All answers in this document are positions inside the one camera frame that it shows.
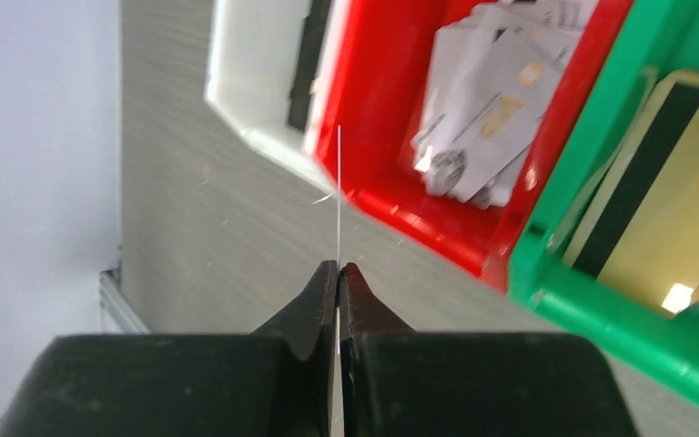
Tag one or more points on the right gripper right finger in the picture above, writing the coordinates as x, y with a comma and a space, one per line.
397, 381

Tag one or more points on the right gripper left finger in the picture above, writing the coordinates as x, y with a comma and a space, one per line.
274, 381

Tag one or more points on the thin white card edge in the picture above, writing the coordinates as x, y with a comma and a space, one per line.
337, 409

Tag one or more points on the gold card in green bin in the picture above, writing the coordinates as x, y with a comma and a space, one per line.
640, 234

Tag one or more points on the silver card in red bin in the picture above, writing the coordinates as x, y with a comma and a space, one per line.
491, 80

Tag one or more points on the black card in white bin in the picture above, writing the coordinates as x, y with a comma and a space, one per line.
310, 44

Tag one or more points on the red plastic bin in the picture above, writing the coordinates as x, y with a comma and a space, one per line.
373, 103

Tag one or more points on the white plastic bin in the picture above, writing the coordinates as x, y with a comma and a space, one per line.
252, 60

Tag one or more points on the green plastic bin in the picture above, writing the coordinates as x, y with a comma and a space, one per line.
656, 39

